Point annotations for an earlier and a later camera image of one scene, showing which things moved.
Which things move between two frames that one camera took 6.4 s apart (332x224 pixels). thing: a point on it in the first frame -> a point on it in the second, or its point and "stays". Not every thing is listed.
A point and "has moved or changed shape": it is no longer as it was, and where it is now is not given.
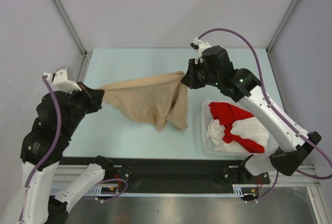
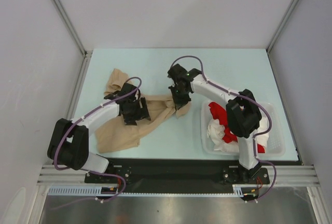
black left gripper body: x=82 y=101 -> x=135 y=112
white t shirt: x=250 y=128 stays
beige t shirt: x=161 y=100 has moved or changed shape
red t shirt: x=225 y=114 stays
